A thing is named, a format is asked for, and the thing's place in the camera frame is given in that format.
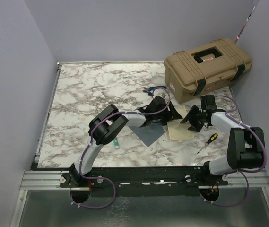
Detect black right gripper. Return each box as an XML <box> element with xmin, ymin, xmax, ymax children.
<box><xmin>181</xmin><ymin>106</ymin><xmax>206</xmax><ymax>133</ymax></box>

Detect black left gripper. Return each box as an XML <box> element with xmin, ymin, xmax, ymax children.
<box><xmin>152</xmin><ymin>102</ymin><xmax>182</xmax><ymax>126</ymax></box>

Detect cream letter paper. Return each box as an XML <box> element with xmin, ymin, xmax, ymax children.
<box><xmin>167</xmin><ymin>106</ymin><xmax>194</xmax><ymax>140</ymax></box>

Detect grey envelope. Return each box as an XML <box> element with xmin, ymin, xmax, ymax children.
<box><xmin>130</xmin><ymin>123</ymin><xmax>165</xmax><ymax>147</ymax></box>

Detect green white glue stick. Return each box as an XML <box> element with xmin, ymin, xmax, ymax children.
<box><xmin>113</xmin><ymin>138</ymin><xmax>120</xmax><ymax>149</ymax></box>

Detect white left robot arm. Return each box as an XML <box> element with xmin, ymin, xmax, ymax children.
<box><xmin>69</xmin><ymin>96</ymin><xmax>182</xmax><ymax>187</ymax></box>

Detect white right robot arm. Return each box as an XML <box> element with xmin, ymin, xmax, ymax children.
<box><xmin>181</xmin><ymin>95</ymin><xmax>267</xmax><ymax>185</ymax></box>

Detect yellow black screwdriver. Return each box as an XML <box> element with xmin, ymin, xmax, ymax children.
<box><xmin>197</xmin><ymin>133</ymin><xmax>218</xmax><ymax>154</ymax></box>

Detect tan plastic toolbox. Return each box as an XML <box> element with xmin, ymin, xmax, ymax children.
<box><xmin>164</xmin><ymin>38</ymin><xmax>252</xmax><ymax>104</ymax></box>

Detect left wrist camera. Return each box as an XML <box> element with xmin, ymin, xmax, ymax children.
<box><xmin>160</xmin><ymin>92</ymin><xmax>168</xmax><ymax>99</ymax></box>

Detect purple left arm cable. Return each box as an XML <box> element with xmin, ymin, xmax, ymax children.
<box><xmin>71</xmin><ymin>86</ymin><xmax>172</xmax><ymax>210</ymax></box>

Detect blue handled pliers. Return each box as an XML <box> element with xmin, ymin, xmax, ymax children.
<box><xmin>142</xmin><ymin>86</ymin><xmax>167</xmax><ymax>96</ymax></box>

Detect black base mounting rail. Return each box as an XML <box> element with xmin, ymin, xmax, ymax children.
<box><xmin>60</xmin><ymin>166</ymin><xmax>228</xmax><ymax>197</ymax></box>

